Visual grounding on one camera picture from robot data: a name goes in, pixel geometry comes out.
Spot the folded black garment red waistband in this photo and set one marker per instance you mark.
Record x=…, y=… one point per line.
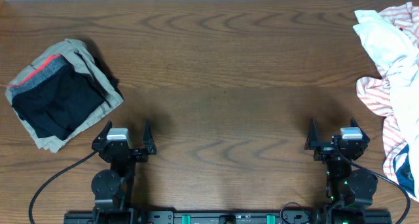
x=55, y=99

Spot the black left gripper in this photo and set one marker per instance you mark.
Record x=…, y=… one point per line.
x=148, y=145

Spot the white t-shirt green logo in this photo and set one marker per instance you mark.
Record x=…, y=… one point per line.
x=393, y=53

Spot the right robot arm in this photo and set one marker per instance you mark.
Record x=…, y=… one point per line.
x=349, y=187

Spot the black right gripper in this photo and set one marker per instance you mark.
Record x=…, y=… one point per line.
x=325, y=149

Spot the pink white striped shirt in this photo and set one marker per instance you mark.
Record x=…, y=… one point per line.
x=376, y=96

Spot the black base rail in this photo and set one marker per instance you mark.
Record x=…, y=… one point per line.
x=170, y=217

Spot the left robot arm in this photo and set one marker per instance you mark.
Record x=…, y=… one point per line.
x=113, y=187

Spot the dark blue garment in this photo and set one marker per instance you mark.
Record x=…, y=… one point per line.
x=401, y=167

